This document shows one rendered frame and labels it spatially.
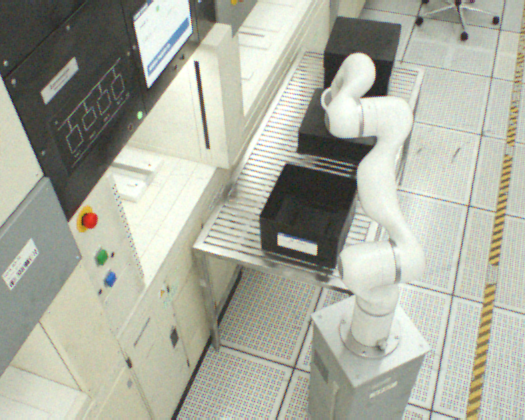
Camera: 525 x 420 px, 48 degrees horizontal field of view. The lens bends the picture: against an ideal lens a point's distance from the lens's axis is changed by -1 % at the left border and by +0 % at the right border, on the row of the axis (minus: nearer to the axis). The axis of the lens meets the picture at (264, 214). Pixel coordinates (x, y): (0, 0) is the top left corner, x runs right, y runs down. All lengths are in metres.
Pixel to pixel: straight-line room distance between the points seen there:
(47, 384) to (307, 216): 1.03
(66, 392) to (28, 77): 0.95
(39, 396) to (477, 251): 2.19
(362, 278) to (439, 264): 1.55
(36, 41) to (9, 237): 0.38
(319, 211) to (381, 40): 0.82
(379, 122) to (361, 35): 1.11
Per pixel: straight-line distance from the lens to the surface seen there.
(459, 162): 3.62
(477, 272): 3.12
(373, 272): 1.57
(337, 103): 1.57
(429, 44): 4.53
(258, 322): 2.82
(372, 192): 1.57
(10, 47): 1.18
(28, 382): 1.89
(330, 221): 2.16
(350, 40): 2.62
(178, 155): 2.28
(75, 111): 1.36
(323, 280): 2.03
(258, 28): 2.95
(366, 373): 1.87
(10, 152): 1.22
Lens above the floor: 2.43
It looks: 49 degrees down
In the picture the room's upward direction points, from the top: 3 degrees counter-clockwise
